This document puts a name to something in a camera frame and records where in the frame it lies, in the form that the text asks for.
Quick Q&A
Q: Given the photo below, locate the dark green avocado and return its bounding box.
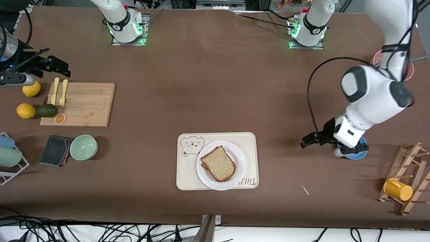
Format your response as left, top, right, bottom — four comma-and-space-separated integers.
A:
36, 104, 58, 118

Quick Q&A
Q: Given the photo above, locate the pale green bowl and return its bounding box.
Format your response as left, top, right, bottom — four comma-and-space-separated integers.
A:
70, 135, 98, 161

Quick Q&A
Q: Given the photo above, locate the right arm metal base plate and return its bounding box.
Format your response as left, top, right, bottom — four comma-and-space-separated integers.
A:
112, 13, 149, 46

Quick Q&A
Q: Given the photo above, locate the yellow lemon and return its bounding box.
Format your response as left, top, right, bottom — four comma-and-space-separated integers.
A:
16, 103, 36, 119
23, 81, 41, 97

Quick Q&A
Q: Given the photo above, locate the blue bowl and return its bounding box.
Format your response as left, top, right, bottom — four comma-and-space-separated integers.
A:
343, 135, 369, 160

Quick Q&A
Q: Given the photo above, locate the toast with fried egg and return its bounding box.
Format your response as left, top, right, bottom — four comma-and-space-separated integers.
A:
201, 161, 237, 182

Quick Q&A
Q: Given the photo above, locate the light blue cup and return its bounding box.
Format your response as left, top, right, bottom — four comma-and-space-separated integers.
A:
0, 135, 15, 149

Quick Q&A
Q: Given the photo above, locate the metal table edge bracket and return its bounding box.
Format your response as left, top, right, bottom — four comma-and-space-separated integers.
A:
193, 214, 221, 242

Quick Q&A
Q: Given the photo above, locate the white round plate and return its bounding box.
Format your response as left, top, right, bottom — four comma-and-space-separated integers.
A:
196, 140, 246, 191

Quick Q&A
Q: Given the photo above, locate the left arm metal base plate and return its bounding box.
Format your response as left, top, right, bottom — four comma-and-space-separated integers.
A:
287, 17, 325, 50

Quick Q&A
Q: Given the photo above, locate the pale green cup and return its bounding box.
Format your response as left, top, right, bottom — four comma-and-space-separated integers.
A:
0, 146, 23, 168

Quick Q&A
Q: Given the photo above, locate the wooden cutting board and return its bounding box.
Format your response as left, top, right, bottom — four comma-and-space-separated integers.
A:
40, 82, 115, 127

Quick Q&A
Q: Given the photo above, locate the yellow plastic fork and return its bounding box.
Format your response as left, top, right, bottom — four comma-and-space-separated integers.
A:
59, 79, 68, 108

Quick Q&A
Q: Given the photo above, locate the dark grey folded cloth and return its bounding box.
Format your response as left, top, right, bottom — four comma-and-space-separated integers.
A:
39, 135, 72, 167

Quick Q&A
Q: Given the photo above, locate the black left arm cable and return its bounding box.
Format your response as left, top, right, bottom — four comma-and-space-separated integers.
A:
307, 56, 382, 135

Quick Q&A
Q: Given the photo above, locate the plain brown bread slice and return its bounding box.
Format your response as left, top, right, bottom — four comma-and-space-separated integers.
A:
201, 146, 236, 181

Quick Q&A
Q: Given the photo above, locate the pink bowl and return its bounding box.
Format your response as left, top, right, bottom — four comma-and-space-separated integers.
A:
373, 50, 414, 82

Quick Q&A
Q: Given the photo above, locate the beige bear print tray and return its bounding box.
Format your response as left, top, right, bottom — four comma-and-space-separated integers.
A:
176, 132, 259, 191

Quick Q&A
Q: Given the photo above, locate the wooden mug rack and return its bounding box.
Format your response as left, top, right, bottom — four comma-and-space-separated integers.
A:
377, 142, 430, 216

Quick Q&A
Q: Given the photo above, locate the yellow plastic knife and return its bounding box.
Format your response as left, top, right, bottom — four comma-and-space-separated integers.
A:
50, 78, 59, 106

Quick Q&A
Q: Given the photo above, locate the black cable across table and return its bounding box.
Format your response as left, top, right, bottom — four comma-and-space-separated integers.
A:
235, 9, 296, 29

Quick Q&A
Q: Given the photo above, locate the yellow mug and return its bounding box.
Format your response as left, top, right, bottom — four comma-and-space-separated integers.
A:
383, 178, 413, 201

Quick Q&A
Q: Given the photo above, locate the black floor cable bundle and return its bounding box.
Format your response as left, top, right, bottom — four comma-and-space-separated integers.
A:
0, 207, 202, 242

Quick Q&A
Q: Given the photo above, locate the white wire rack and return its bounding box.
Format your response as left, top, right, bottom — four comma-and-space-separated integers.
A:
0, 132, 30, 186

